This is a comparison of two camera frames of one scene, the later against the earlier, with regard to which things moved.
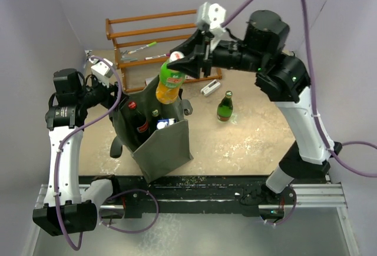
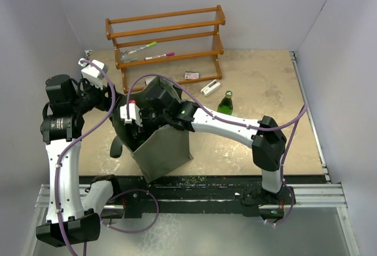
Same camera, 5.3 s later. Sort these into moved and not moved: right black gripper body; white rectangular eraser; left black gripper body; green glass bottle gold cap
Moved: right black gripper body
Not moved: green glass bottle gold cap; white rectangular eraser; left black gripper body
